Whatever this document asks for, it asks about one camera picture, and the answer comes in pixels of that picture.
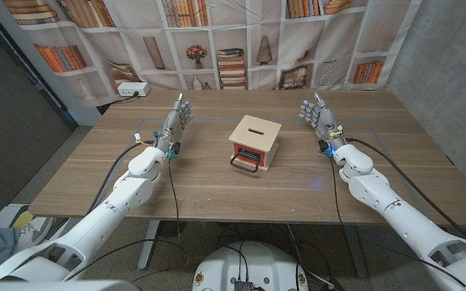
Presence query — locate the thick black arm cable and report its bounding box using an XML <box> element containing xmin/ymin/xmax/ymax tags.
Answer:
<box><xmin>86</xmin><ymin>139</ymin><xmax>155</xmax><ymax>215</ymax></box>
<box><xmin>345</xmin><ymin>137</ymin><xmax>466</xmax><ymax>243</ymax></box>

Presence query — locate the grey white sneaker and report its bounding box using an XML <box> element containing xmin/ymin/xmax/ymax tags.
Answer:
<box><xmin>13</xmin><ymin>216</ymin><xmax>56</xmax><ymax>252</ymax></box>

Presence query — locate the printed bookshelf backdrop cloth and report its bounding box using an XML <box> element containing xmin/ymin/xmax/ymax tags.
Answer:
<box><xmin>0</xmin><ymin>0</ymin><xmax>423</xmax><ymax>107</ymax></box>

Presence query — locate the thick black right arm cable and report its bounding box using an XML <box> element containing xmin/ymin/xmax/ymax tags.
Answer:
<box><xmin>345</xmin><ymin>137</ymin><xmax>466</xmax><ymax>243</ymax></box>

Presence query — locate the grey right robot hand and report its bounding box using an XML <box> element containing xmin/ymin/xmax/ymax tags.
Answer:
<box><xmin>299</xmin><ymin>91</ymin><xmax>347</xmax><ymax>158</ymax></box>

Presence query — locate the light wooden slotted box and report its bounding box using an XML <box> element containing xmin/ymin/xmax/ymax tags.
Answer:
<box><xmin>228</xmin><ymin>114</ymin><xmax>282</xmax><ymax>171</ymax></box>

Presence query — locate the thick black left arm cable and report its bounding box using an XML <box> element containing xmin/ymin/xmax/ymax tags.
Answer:
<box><xmin>86</xmin><ymin>139</ymin><xmax>155</xmax><ymax>215</ymax></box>

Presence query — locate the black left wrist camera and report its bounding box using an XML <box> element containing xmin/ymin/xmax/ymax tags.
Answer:
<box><xmin>167</xmin><ymin>141</ymin><xmax>183</xmax><ymax>159</ymax></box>

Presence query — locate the thin black cable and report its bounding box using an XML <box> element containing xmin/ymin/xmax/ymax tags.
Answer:
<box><xmin>328</xmin><ymin>156</ymin><xmax>346</xmax><ymax>226</ymax></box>
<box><xmin>167</xmin><ymin>157</ymin><xmax>182</xmax><ymax>240</ymax></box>

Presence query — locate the small grey electronics box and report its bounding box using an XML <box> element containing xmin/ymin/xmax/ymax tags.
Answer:
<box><xmin>232</xmin><ymin>279</ymin><xmax>256</xmax><ymax>291</ymax></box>

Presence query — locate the black power strip cord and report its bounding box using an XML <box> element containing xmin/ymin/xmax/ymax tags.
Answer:
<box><xmin>95</xmin><ymin>91</ymin><xmax>139</xmax><ymax>114</ymax></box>

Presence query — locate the grey metal table leg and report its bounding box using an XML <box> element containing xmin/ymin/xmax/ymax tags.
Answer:
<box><xmin>342</xmin><ymin>224</ymin><xmax>370</xmax><ymax>279</ymax></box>
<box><xmin>138</xmin><ymin>220</ymin><xmax>161</xmax><ymax>271</ymax></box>

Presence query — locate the white yellow floor object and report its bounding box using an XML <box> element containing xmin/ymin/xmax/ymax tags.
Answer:
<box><xmin>0</xmin><ymin>203</ymin><xmax>32</xmax><ymax>230</ymax></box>

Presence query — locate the white domed robot base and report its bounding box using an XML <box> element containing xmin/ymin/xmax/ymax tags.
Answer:
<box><xmin>192</xmin><ymin>241</ymin><xmax>310</xmax><ymax>291</ymax></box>

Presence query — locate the dark grey partition panel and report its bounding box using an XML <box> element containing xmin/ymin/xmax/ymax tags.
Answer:
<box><xmin>0</xmin><ymin>3</ymin><xmax>77</xmax><ymax>221</ymax></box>

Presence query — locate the white robot torso edge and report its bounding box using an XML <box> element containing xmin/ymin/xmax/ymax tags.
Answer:
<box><xmin>0</xmin><ymin>280</ymin><xmax>141</xmax><ymax>291</ymax></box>

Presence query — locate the red drawer with black handle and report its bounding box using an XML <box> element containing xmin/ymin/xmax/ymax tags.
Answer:
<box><xmin>230</xmin><ymin>142</ymin><xmax>263</xmax><ymax>174</ymax></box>

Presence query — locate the white power strip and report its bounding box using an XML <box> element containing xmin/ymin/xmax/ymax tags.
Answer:
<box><xmin>116</xmin><ymin>82</ymin><xmax>151</xmax><ymax>98</ymax></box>

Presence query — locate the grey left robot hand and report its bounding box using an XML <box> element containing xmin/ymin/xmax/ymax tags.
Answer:
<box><xmin>154</xmin><ymin>92</ymin><xmax>194</xmax><ymax>159</ymax></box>

